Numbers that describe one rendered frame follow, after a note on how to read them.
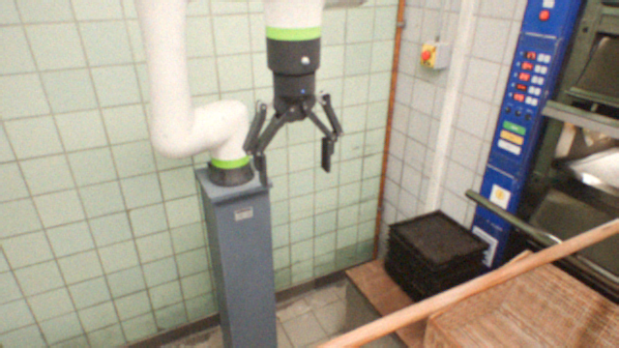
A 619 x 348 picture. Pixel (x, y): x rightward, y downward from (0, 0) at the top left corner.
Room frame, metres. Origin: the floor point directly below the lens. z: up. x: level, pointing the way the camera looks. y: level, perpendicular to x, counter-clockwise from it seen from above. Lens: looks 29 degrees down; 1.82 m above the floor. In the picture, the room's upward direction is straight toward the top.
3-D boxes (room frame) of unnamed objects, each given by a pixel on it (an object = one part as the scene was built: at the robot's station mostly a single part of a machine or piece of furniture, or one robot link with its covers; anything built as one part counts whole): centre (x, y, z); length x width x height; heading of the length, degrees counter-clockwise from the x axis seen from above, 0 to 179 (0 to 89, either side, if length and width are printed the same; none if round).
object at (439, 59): (1.76, -0.55, 1.46); 0.10 x 0.07 x 0.10; 26
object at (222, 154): (1.13, 0.26, 1.36); 0.16 x 0.13 x 0.19; 131
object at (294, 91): (0.69, 0.02, 1.61); 0.08 x 0.07 x 0.09; 115
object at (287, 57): (0.69, 0.03, 1.68); 0.12 x 0.09 x 0.06; 25
